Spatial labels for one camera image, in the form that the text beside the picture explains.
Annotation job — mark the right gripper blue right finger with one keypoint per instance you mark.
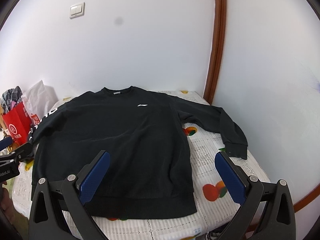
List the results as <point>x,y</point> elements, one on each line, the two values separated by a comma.
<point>278,218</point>

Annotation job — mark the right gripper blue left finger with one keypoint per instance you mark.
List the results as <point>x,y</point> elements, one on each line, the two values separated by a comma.
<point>46,218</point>

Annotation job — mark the black sweatshirt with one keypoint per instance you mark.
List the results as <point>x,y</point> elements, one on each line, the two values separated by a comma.
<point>149,176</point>

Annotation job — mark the person's left hand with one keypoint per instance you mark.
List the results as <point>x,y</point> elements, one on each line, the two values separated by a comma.
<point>7,204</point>

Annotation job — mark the red paper shopping bag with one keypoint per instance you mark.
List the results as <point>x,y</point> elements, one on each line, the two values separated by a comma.
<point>18,123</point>

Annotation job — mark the plaid cloth in bag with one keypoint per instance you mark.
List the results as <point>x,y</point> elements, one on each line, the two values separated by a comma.
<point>10,98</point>

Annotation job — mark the white plastic bag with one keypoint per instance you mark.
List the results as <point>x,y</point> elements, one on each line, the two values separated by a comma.
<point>38,101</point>

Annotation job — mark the white wall light switch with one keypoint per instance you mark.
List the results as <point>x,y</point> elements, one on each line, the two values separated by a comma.
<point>77,10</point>

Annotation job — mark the brown wooden door frame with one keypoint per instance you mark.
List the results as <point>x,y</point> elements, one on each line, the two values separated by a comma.
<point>219,30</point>

